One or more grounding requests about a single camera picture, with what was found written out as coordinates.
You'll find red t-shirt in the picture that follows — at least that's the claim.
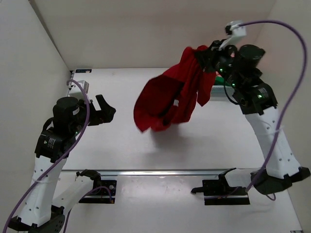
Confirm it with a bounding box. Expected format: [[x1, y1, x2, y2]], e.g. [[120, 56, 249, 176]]
[[133, 45, 216, 132]]

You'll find white plastic laundry basket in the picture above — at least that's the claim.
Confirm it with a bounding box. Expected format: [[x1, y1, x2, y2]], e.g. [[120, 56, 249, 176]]
[[211, 84, 234, 96]]

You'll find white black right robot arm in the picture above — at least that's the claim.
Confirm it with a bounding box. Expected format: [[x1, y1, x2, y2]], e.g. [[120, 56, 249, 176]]
[[194, 40, 311, 195]]

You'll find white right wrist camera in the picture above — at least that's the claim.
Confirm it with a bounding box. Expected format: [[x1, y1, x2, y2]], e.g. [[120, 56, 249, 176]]
[[219, 20, 247, 50]]

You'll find blue white label sticker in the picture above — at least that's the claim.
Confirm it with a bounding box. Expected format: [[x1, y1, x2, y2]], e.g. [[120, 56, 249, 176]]
[[75, 69, 92, 73]]

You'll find aluminium rail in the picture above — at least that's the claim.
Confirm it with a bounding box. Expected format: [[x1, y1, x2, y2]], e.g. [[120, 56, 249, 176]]
[[60, 168, 253, 177]]

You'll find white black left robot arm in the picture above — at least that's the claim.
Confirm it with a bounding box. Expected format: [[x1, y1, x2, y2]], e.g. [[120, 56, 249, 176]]
[[3, 95, 116, 233]]

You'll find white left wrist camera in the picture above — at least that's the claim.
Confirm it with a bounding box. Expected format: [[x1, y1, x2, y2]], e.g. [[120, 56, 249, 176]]
[[68, 80, 89, 100]]

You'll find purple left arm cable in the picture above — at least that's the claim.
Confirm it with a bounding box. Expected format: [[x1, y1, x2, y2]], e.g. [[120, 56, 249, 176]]
[[2, 79, 115, 233]]

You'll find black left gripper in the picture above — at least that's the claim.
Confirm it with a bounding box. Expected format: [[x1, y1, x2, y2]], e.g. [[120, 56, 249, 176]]
[[75, 88, 118, 127]]

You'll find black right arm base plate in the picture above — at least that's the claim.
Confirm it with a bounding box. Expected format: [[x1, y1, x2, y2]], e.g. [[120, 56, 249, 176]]
[[191, 180, 250, 206]]

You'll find green t-shirt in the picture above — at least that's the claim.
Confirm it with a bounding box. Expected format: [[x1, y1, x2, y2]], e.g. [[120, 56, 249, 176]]
[[214, 81, 230, 86]]

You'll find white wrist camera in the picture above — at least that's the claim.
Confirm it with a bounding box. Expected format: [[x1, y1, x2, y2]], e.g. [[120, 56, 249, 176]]
[[68, 80, 89, 100], [219, 20, 247, 50]]

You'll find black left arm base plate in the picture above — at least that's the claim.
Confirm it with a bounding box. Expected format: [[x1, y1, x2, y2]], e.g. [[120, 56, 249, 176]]
[[79, 176, 117, 204]]

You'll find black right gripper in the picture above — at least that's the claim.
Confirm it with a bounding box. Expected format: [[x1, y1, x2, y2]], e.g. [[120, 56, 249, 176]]
[[193, 40, 238, 88]]

